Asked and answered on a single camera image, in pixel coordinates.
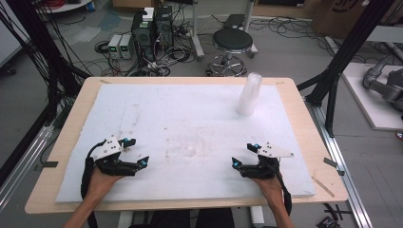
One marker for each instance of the white stand leg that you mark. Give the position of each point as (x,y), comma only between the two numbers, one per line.
(251,22)
(197,34)

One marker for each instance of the person's right hand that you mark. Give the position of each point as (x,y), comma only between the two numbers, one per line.
(272,191)

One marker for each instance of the white foam mat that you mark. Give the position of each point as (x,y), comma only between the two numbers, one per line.
(190,120)

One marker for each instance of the stack of clear plastic cups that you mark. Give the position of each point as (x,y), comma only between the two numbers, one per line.
(249,95)

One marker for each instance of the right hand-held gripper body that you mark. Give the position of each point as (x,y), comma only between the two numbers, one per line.
(259,171)

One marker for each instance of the white platform board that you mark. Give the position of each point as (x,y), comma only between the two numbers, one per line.
(374,107)

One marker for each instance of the black computer tower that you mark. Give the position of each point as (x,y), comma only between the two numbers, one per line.
(164,28)
(142,33)

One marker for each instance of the white table leg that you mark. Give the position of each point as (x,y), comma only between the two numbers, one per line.
(125,219)
(257,217)

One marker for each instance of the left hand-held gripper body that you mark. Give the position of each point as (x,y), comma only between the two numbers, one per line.
(114,166)

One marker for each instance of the black parts on floor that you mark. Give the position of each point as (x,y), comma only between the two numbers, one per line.
(332,217)

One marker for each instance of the aluminium rail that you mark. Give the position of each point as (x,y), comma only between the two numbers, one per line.
(342,164)
(25,161)

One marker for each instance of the person's left hand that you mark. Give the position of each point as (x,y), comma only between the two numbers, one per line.
(99,185)

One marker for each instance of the grey bench power supply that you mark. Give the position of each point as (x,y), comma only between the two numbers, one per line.
(126,46)
(114,46)

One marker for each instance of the cardboard box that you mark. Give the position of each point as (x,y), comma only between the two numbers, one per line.
(339,15)

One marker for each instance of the black tape piece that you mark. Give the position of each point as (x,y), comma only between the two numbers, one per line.
(330,162)
(50,164)

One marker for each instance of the black round stool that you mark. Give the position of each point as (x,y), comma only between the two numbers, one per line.
(233,39)

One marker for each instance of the person's dark trouser legs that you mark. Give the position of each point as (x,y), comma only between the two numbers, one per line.
(171,219)

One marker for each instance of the black metal frame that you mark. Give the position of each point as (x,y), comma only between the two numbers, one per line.
(41,47)
(345,53)

